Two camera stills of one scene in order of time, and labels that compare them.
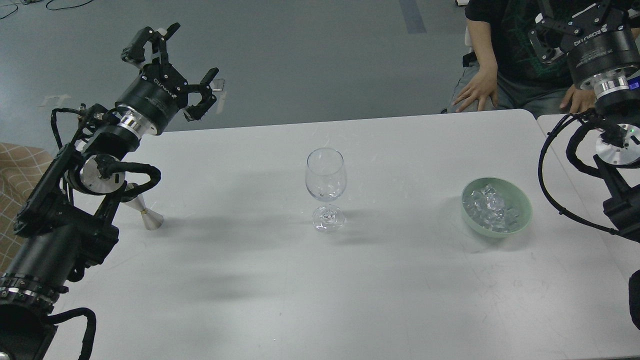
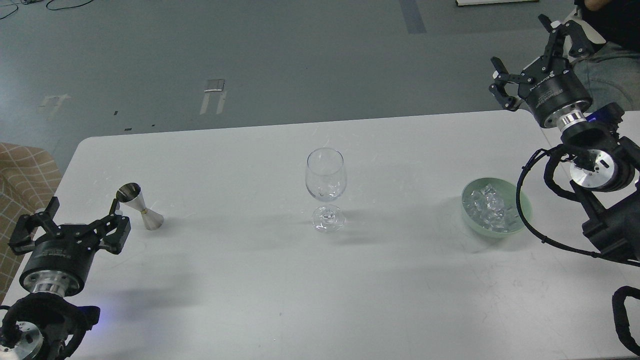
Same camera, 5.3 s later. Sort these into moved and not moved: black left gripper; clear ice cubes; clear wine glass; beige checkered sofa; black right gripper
Moved: black right gripper; black left gripper
Not moved: clear ice cubes; beige checkered sofa; clear wine glass
